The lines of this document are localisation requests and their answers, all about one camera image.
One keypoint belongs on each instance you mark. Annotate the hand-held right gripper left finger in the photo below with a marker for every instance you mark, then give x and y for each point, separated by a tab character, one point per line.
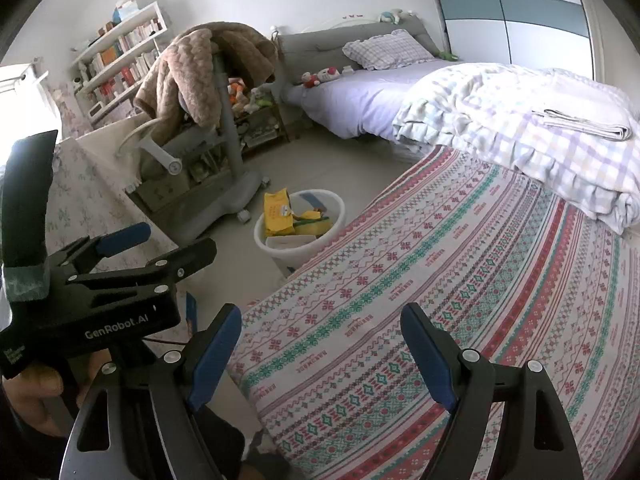
215	360

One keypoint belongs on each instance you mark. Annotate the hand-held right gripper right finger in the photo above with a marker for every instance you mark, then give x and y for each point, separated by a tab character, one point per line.
430	355

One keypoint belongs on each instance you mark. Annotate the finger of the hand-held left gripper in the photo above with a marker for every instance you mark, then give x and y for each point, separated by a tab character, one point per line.
190	255
125	240

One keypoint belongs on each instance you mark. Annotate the yellow wipes packet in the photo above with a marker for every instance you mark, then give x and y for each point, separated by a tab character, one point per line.
277	212

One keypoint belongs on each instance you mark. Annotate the white plastic waste bin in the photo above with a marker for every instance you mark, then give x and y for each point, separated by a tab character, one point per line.
300	257

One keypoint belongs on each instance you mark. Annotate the yellow green wrapper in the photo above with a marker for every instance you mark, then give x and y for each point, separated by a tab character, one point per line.
312	225

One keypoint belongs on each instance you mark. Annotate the person's left forearm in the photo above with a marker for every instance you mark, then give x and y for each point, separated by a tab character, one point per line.
20	455

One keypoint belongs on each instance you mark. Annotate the person's left hand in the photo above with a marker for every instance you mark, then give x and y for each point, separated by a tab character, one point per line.
35	382

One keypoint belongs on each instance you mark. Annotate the blue orange packet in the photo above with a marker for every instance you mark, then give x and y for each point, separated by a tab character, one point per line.
191	310

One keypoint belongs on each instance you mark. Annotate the floral tablecloth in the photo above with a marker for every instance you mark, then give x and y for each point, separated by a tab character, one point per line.
85	200

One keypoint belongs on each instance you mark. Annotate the beige storage box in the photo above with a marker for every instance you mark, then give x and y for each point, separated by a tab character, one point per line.
160	192

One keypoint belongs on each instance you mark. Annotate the patterned woven blanket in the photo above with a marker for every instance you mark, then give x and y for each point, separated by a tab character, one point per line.
400	260

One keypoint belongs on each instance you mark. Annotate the grey swivel chair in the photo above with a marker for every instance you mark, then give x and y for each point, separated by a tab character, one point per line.
230	135

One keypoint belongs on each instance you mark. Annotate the wooden bedside shelf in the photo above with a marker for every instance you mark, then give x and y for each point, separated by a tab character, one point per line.
260	130

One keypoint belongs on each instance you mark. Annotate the floral curtain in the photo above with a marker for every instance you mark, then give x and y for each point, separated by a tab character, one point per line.
60	110

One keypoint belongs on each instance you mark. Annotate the window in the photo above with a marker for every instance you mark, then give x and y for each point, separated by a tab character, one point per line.
20	110

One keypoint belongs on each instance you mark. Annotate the orange plush toy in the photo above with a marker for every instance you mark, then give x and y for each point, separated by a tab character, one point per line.
236	92

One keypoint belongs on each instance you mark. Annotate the brown fleece blanket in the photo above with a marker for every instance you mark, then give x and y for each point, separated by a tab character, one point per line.
190	70

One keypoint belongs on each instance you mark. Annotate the rows of books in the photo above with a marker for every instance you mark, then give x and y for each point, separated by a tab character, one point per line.
132	42

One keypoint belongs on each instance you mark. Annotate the white cat plush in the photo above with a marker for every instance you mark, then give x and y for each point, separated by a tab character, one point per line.
329	75

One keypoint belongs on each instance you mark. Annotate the teal tissue box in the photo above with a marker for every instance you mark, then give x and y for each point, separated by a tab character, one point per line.
125	10

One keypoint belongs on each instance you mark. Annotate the grey upholstered bed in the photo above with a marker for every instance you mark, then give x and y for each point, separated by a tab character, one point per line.
360	100

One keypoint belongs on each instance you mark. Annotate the plaid ruffled duvet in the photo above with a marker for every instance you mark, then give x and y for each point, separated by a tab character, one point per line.
500	125

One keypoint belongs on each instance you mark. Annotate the folded white cloth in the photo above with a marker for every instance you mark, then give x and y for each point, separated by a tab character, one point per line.
585	125

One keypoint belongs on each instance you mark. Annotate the plaid ruffled pillow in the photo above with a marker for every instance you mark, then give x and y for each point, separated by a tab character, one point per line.
390	50

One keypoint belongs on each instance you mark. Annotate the white green plush toy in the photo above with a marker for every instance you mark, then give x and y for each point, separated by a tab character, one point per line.
391	16

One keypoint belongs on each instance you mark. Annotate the white teal wardrobe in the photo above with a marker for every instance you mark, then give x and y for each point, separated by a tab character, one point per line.
500	35

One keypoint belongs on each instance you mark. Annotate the white wall bookshelf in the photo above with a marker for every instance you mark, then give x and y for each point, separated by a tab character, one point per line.
145	12

